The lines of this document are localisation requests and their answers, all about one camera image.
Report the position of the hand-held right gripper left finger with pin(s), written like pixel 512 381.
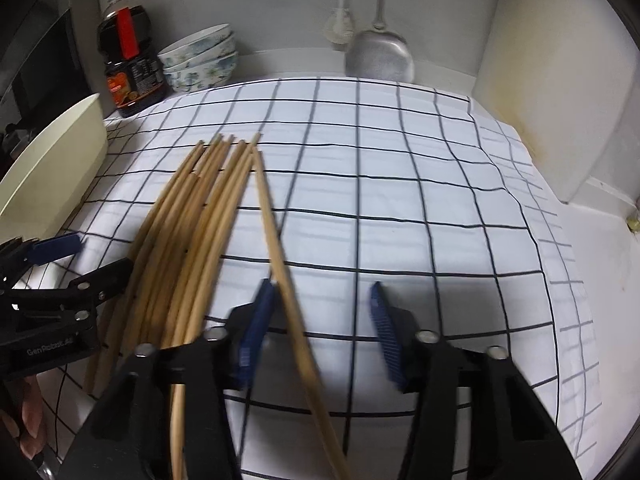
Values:
pixel 255 320

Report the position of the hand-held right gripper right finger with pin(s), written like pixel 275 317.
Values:
pixel 385 335

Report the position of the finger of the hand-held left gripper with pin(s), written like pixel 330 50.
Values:
pixel 90 282
pixel 52 249

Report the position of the single bamboo chopstick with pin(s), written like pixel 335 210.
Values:
pixel 287 290

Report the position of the pile of bamboo chopsticks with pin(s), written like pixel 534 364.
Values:
pixel 200 220

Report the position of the person's left hand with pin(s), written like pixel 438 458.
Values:
pixel 27 410

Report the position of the cream plastic basin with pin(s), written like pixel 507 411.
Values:
pixel 50 160

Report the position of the white checkered cloth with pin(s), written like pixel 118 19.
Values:
pixel 375 185

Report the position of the black kitchen appliance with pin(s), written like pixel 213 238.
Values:
pixel 45 55

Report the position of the dark soy sauce bottle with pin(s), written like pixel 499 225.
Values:
pixel 127 60

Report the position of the metal spatula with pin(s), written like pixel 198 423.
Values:
pixel 377 55

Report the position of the white dish brush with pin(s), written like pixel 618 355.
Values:
pixel 340 27

